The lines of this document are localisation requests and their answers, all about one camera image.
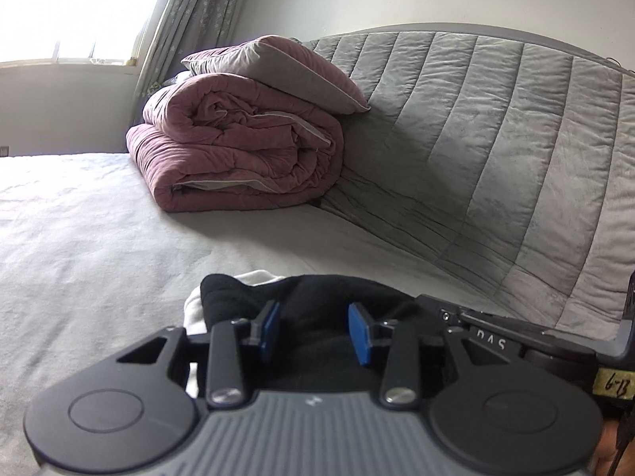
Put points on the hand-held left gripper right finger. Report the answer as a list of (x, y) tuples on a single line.
[(359, 332)]

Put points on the window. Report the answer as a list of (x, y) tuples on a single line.
[(74, 10)]

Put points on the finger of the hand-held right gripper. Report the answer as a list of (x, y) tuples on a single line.
[(444, 313)]

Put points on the black T-shirt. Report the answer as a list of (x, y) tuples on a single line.
[(317, 307)]

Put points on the folded pink quilt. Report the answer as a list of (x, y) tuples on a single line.
[(238, 158)]

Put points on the grey patterned curtain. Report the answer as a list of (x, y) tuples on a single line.
[(198, 10)]

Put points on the pink and grey pillow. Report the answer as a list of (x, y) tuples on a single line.
[(297, 69)]

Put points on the grey quilted headboard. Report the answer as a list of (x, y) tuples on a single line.
[(496, 158)]

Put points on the white folded garment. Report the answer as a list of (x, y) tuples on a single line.
[(196, 312)]

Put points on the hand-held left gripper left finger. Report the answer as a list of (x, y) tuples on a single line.
[(270, 327)]

